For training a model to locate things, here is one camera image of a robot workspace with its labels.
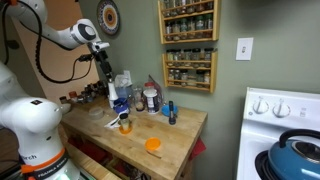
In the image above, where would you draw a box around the white canister red lid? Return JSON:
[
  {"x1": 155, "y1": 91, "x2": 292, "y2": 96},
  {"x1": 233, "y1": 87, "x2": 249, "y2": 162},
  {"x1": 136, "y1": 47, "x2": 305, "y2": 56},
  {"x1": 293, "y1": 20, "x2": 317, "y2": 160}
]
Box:
[{"x1": 143, "y1": 82, "x2": 161, "y2": 115}]

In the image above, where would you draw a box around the blue tissue box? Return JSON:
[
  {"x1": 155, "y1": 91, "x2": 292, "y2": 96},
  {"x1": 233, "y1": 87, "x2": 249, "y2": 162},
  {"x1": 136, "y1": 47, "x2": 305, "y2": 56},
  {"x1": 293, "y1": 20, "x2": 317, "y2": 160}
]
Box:
[{"x1": 116, "y1": 87, "x2": 130, "y2": 100}]

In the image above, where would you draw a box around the black stove burner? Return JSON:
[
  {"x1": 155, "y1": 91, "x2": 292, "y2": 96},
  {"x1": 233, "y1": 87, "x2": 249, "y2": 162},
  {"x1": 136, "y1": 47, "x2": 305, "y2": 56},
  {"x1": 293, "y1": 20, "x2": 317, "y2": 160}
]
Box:
[{"x1": 254, "y1": 149, "x2": 273, "y2": 180}]

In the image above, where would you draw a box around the red-lid spice jar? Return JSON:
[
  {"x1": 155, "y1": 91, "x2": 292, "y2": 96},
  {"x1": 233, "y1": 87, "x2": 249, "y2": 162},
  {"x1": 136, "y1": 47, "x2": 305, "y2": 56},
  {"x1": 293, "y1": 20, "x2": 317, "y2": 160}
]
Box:
[{"x1": 68, "y1": 90, "x2": 79, "y2": 103}]

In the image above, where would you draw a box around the blue cup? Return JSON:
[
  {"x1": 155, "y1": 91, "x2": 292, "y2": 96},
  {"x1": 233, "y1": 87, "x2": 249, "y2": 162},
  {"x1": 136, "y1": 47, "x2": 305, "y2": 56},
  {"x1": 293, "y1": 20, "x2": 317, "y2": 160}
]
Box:
[{"x1": 113, "y1": 97, "x2": 131, "y2": 115}]

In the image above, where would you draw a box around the wooden butcher block counter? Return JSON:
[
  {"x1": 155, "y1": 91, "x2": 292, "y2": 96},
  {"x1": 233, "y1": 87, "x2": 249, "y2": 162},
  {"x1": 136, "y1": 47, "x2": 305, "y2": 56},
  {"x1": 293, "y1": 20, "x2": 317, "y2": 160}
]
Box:
[{"x1": 59, "y1": 97, "x2": 208, "y2": 180}]

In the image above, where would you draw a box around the white light switch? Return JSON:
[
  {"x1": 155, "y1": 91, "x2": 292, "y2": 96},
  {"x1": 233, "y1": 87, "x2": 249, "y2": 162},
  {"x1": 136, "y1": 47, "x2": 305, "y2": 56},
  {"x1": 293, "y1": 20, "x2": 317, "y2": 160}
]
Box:
[{"x1": 235, "y1": 37, "x2": 255, "y2": 62}]

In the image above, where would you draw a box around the red cloth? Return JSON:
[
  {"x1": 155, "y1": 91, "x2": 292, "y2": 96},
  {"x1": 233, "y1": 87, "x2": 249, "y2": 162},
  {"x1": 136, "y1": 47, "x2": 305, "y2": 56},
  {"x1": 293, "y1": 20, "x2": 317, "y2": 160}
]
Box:
[{"x1": 189, "y1": 137, "x2": 207, "y2": 161}]

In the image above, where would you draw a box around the dark sauce bottle black cap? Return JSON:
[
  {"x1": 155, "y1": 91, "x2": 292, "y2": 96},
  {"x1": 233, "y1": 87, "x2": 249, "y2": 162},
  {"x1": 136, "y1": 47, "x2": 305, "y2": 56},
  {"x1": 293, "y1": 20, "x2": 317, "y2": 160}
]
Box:
[{"x1": 89, "y1": 83, "x2": 100, "y2": 100}]

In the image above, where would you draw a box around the decorative wall plate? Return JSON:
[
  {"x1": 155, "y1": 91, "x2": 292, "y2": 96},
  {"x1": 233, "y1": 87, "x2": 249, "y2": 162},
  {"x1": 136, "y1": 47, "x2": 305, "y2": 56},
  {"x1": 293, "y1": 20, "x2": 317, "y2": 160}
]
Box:
[{"x1": 96, "y1": 0, "x2": 121, "y2": 36}]

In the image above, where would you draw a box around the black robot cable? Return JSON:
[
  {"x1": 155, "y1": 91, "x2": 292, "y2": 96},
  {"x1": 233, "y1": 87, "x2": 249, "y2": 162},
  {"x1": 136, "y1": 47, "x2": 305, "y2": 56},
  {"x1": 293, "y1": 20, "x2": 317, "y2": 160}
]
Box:
[{"x1": 1, "y1": 0, "x2": 95, "y2": 84}]

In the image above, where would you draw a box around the clear zip bag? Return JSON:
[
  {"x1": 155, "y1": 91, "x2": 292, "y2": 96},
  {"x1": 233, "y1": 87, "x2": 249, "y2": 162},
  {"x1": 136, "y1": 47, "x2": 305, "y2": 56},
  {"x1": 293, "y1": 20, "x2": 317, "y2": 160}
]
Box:
[{"x1": 148, "y1": 74, "x2": 165, "y2": 105}]

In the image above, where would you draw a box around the white stove knob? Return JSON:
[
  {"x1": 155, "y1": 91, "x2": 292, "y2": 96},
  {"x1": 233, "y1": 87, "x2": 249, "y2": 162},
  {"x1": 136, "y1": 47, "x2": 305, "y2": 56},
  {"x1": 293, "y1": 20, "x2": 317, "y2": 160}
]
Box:
[
  {"x1": 252, "y1": 96, "x2": 270, "y2": 115},
  {"x1": 272, "y1": 98, "x2": 292, "y2": 119}
]

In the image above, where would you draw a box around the wooden spice rack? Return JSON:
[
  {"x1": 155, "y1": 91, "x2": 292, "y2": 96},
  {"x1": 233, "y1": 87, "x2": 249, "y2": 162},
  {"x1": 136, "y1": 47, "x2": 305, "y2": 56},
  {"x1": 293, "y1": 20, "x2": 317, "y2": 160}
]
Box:
[
  {"x1": 162, "y1": 49, "x2": 219, "y2": 94},
  {"x1": 157, "y1": 0, "x2": 222, "y2": 45}
]

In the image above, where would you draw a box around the blue kettle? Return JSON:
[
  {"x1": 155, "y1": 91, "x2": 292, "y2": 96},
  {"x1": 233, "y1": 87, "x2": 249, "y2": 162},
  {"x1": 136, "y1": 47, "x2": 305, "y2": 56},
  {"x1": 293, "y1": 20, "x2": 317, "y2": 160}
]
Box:
[{"x1": 268, "y1": 129, "x2": 320, "y2": 180}]

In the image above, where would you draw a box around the white stove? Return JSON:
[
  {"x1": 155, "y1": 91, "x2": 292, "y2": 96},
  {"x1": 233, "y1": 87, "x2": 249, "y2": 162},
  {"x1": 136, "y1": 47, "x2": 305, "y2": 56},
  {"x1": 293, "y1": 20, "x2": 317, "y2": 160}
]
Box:
[{"x1": 236, "y1": 87, "x2": 320, "y2": 180}]

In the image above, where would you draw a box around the orange plastic lid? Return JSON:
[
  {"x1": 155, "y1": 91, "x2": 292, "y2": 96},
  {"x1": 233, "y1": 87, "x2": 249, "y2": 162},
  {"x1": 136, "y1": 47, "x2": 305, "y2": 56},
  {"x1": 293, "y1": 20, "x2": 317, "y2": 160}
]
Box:
[
  {"x1": 118, "y1": 124, "x2": 134, "y2": 135},
  {"x1": 144, "y1": 137, "x2": 162, "y2": 152}
]

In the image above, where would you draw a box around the small glass jar black lid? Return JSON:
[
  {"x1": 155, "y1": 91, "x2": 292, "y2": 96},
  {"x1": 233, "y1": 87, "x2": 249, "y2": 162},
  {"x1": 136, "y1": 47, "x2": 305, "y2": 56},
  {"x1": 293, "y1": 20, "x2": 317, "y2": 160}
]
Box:
[{"x1": 119, "y1": 113, "x2": 131, "y2": 132}]

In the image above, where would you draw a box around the steel pepper grinder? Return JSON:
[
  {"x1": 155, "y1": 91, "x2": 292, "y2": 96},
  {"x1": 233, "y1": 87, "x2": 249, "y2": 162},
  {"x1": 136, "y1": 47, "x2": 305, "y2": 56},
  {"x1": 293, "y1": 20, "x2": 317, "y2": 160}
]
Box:
[{"x1": 99, "y1": 79, "x2": 110, "y2": 98}]

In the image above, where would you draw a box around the white crumpled tissue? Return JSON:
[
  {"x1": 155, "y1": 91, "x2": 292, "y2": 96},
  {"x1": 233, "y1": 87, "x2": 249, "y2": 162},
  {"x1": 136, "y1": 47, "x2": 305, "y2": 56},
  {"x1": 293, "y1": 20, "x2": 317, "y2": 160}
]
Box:
[{"x1": 113, "y1": 73, "x2": 133, "y2": 90}]

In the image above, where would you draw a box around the blue bowl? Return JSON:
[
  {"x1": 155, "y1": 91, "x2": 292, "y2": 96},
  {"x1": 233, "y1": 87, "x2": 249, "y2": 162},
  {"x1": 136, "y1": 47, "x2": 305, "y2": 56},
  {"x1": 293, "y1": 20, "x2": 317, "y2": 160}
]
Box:
[{"x1": 161, "y1": 104, "x2": 179, "y2": 118}]

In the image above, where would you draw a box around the black flashlight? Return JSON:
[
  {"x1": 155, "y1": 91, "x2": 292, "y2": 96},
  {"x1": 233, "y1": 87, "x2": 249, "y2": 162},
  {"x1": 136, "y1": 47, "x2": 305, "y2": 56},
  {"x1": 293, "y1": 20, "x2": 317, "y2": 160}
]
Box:
[{"x1": 168, "y1": 100, "x2": 177, "y2": 126}]

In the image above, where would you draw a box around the white bowl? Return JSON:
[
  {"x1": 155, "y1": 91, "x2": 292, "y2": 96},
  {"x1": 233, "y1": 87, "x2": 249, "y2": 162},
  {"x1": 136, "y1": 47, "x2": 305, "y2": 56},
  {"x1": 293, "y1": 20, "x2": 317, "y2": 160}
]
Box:
[{"x1": 59, "y1": 102, "x2": 72, "y2": 115}]

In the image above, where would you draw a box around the clear plastic container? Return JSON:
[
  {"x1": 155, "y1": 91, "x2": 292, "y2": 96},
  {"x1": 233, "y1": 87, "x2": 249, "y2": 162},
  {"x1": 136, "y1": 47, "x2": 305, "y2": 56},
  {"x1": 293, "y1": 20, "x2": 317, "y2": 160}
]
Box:
[{"x1": 88, "y1": 106, "x2": 105, "y2": 121}]

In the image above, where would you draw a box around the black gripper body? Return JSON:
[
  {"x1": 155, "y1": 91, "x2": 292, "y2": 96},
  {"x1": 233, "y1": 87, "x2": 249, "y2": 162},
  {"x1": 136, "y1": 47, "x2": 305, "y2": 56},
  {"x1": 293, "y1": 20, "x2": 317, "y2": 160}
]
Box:
[{"x1": 95, "y1": 49, "x2": 114, "y2": 76}]

